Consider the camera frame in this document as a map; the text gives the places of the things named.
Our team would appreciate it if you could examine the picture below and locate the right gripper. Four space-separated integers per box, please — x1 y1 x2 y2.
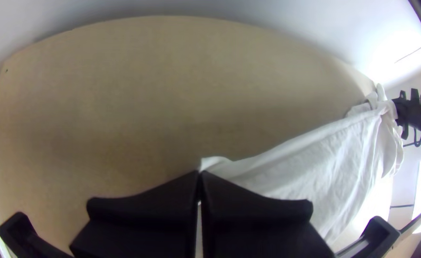
391 84 421 148

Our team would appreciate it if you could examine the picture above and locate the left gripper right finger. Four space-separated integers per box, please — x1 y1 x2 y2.
200 170 335 258

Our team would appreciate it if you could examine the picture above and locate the white t-shirt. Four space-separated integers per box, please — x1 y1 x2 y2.
199 83 406 248

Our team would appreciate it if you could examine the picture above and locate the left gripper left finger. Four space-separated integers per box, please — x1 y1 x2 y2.
69 170 201 258

